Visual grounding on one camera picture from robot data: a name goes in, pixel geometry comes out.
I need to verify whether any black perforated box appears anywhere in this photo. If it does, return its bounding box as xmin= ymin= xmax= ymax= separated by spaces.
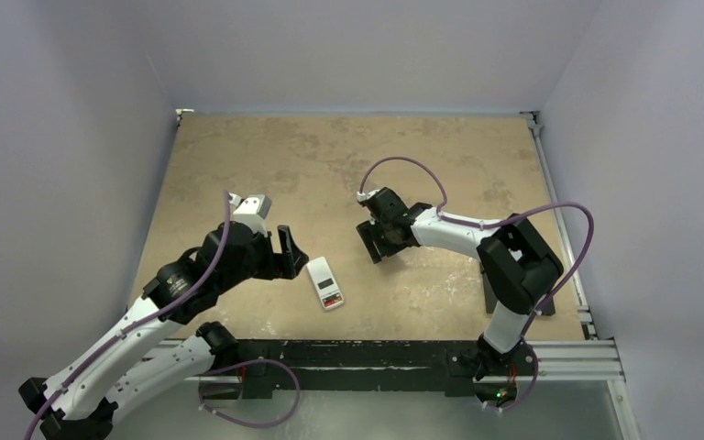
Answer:
xmin=479 ymin=265 xmax=556 ymax=316

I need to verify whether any aluminium frame rail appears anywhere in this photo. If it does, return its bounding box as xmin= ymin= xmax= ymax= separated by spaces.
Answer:
xmin=521 ymin=111 xmax=626 ymax=382

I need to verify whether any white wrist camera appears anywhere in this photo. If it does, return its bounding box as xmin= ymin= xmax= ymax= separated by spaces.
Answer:
xmin=227 ymin=193 xmax=272 ymax=237
xmin=356 ymin=189 xmax=380 ymax=204

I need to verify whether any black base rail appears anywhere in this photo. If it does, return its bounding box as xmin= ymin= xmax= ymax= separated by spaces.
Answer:
xmin=236 ymin=339 xmax=517 ymax=399

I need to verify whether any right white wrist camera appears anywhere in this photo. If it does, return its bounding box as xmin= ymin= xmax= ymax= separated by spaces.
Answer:
xmin=356 ymin=189 xmax=380 ymax=204

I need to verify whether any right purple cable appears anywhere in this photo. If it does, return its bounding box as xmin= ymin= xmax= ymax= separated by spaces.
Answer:
xmin=357 ymin=156 xmax=596 ymax=414

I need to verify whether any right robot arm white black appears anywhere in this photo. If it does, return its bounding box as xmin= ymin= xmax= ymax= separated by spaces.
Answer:
xmin=357 ymin=187 xmax=564 ymax=373

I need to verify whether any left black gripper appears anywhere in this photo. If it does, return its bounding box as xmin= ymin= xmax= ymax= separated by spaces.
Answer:
xmin=217 ymin=224 xmax=307 ymax=292

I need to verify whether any purple loop cable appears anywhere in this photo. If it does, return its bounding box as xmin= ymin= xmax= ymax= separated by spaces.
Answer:
xmin=197 ymin=359 xmax=303 ymax=430

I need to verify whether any white red remote control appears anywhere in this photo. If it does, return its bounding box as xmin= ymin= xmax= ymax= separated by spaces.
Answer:
xmin=306 ymin=257 xmax=345 ymax=311

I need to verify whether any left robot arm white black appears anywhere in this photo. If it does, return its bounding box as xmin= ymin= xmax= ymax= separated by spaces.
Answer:
xmin=18 ymin=221 xmax=309 ymax=439

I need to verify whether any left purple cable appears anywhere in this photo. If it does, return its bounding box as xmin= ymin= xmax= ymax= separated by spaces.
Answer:
xmin=22 ymin=191 xmax=235 ymax=440

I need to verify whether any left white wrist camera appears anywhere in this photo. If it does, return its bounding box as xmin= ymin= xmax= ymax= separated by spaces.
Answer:
xmin=227 ymin=193 xmax=272 ymax=237

